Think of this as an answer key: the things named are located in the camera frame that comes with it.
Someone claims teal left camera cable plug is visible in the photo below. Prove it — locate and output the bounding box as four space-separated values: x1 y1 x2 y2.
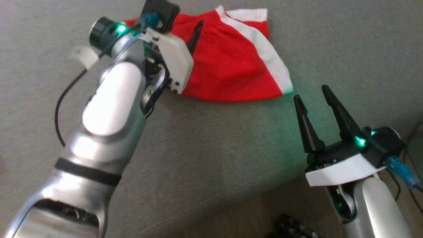
140 13 162 30

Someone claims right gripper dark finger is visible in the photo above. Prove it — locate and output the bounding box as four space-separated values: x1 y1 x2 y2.
321 85 362 142
293 94 327 153

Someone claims red garment wide white band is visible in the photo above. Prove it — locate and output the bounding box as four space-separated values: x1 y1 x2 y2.
124 5 294 102

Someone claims white tag on left cable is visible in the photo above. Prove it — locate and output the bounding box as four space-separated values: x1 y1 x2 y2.
69 46 99 70

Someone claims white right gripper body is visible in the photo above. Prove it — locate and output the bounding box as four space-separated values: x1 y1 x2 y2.
304 139 386 187

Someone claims blue right camera cable plug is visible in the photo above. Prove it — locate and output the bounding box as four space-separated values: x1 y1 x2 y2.
386 156 421 189

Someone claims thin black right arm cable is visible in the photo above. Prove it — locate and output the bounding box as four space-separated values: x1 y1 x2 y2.
387 149 423 214

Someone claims grey fabric sofa seat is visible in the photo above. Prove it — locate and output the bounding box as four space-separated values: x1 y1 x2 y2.
0 0 423 238

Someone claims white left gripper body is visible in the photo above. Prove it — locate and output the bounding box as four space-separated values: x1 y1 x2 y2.
143 28 195 96

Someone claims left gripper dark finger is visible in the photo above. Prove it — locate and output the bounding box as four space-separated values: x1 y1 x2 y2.
185 20 204 56

